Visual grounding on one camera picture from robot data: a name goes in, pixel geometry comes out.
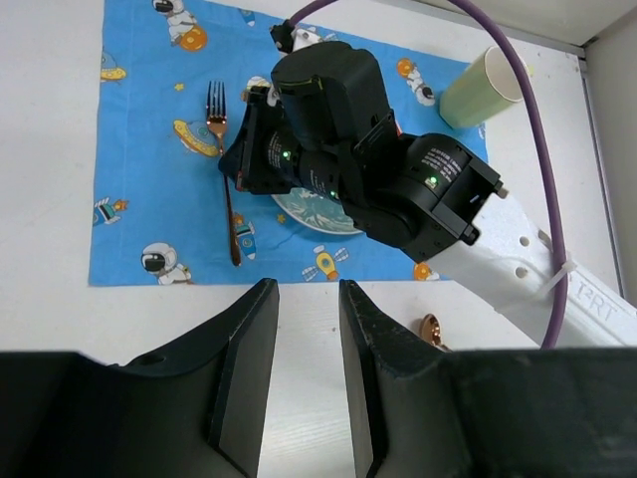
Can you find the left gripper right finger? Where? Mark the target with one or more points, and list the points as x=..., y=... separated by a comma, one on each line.
x=416, y=411

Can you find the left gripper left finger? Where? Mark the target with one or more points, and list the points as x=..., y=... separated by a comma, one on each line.
x=194, y=407

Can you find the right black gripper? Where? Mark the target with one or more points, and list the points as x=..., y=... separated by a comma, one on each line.
x=329, y=130

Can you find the rose gold spoon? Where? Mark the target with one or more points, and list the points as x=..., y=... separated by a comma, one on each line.
x=430, y=332

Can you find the red teal floral plate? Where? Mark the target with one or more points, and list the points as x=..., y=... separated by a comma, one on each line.
x=316, y=212

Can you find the blue space print cloth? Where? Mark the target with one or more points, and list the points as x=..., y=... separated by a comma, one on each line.
x=162, y=214

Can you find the light green mug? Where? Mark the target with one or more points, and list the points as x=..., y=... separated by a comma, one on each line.
x=486, y=88

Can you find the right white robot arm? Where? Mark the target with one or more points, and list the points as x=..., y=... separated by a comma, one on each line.
x=438, y=203

